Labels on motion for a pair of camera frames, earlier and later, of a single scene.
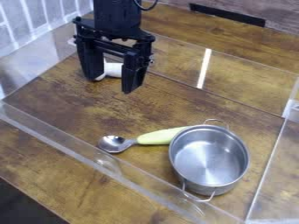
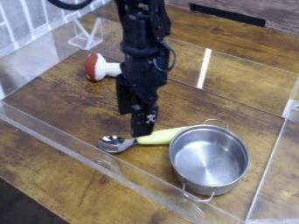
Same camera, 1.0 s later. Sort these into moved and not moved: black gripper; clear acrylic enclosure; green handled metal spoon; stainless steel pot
Moved: black gripper
Not moved: stainless steel pot; green handled metal spoon; clear acrylic enclosure
